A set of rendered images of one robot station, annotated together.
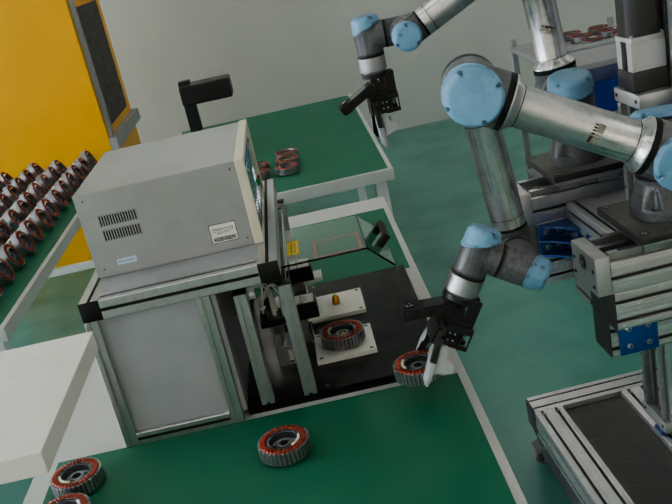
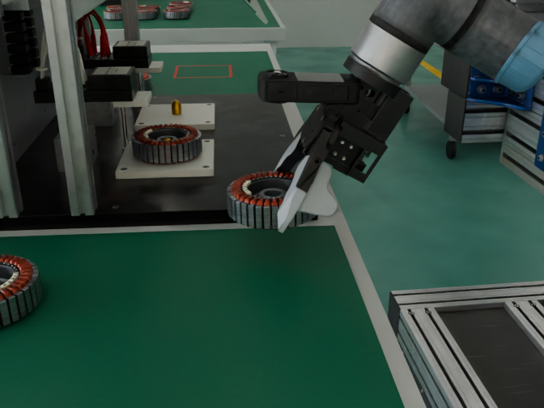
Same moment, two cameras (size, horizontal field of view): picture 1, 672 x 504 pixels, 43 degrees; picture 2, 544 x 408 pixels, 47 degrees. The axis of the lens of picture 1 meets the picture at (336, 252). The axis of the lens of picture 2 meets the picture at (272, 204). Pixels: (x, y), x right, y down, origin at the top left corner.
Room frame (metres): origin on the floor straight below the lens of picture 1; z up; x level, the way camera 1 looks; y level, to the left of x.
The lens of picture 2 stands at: (0.97, -0.07, 1.13)
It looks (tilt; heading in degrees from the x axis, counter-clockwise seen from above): 24 degrees down; 356
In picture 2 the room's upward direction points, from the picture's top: straight up
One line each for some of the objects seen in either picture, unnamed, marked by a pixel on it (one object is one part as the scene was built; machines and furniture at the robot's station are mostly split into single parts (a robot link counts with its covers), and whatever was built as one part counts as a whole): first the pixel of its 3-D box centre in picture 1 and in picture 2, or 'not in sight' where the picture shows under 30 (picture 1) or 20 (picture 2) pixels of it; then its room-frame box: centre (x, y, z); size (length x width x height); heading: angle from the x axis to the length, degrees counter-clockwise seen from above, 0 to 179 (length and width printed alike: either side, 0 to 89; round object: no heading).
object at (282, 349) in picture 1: (287, 348); (77, 147); (1.95, 0.17, 0.80); 0.07 x 0.05 x 0.06; 0
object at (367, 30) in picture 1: (368, 36); not in sight; (2.40, -0.22, 1.45); 0.09 x 0.08 x 0.11; 85
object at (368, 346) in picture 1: (344, 343); (167, 157); (1.95, 0.03, 0.78); 0.15 x 0.15 x 0.01; 0
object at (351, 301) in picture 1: (337, 305); (176, 116); (2.20, 0.03, 0.78); 0.15 x 0.15 x 0.01; 0
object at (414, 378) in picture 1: (418, 367); (273, 198); (1.68, -0.12, 0.82); 0.11 x 0.11 x 0.04
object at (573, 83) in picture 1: (570, 97); not in sight; (2.23, -0.70, 1.20); 0.13 x 0.12 x 0.14; 175
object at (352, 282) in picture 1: (336, 330); (165, 143); (2.08, 0.04, 0.76); 0.64 x 0.47 x 0.02; 0
